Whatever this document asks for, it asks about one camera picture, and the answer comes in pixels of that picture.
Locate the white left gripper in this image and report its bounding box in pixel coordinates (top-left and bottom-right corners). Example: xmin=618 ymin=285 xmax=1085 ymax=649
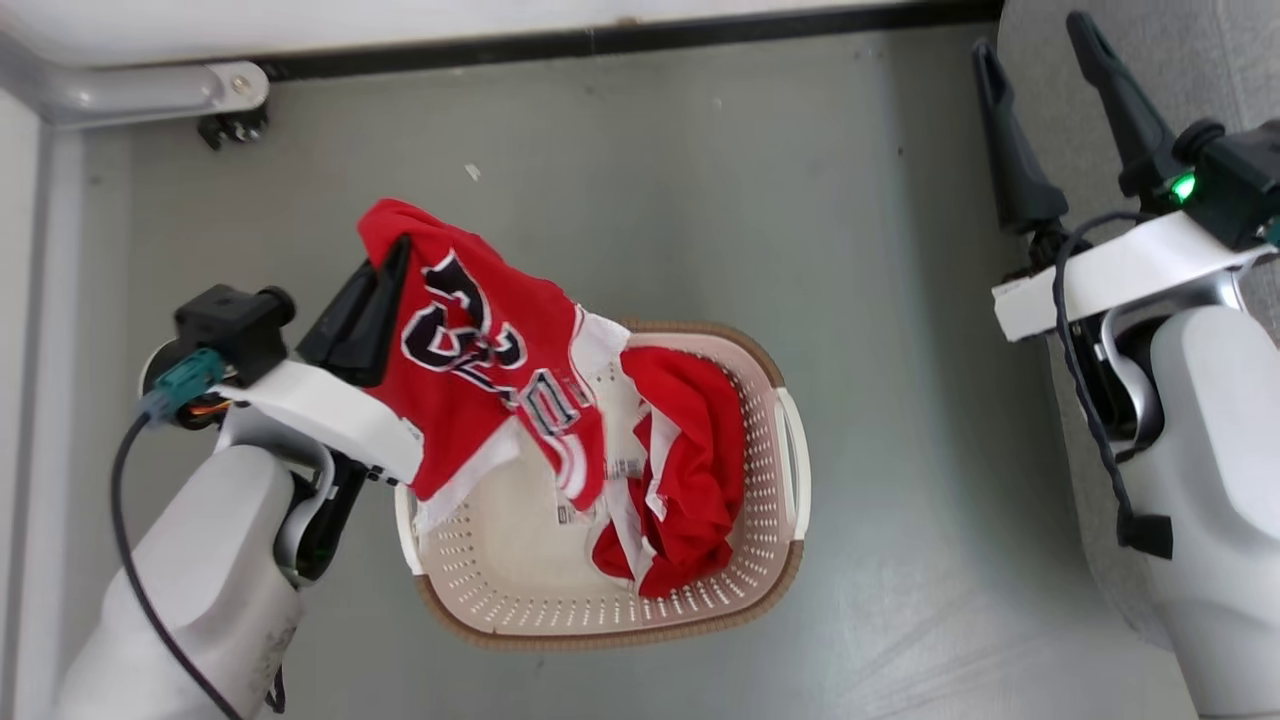
xmin=215 ymin=235 xmax=426 ymax=488

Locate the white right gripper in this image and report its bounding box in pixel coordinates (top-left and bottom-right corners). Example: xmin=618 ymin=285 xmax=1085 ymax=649
xmin=972 ymin=10 xmax=1273 ymax=342

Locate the red jersey with number print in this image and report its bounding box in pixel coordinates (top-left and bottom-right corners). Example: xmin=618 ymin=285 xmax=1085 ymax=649
xmin=357 ymin=198 xmax=633 ymax=533

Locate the plain red white-trimmed garment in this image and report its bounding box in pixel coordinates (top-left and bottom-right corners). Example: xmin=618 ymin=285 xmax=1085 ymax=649
xmin=590 ymin=345 xmax=747 ymax=599

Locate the beige perforated laundry basket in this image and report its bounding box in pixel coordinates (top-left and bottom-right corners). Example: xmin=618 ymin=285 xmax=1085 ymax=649
xmin=395 ymin=320 xmax=812 ymax=651

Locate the grey fabric sofa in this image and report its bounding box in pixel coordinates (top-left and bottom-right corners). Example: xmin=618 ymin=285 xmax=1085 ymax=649
xmin=997 ymin=0 xmax=1280 ymax=651

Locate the black baseboard strip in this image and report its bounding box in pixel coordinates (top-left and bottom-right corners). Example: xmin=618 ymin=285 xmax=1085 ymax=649
xmin=255 ymin=0 xmax=1004 ymax=82

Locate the left teal connector black cable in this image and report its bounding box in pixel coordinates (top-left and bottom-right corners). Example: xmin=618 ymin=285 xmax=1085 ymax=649
xmin=110 ymin=348 xmax=247 ymax=720

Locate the small black caster bracket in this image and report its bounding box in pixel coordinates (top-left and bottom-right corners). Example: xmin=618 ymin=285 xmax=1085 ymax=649
xmin=198 ymin=105 xmax=269 ymax=152

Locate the thin black right gripper cable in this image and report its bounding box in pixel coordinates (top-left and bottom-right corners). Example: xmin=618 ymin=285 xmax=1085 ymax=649
xmin=1052 ymin=210 xmax=1174 ymax=560

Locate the grey corner trim rail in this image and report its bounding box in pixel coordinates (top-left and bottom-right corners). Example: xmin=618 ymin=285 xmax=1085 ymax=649
xmin=0 ymin=30 xmax=271 ymax=132

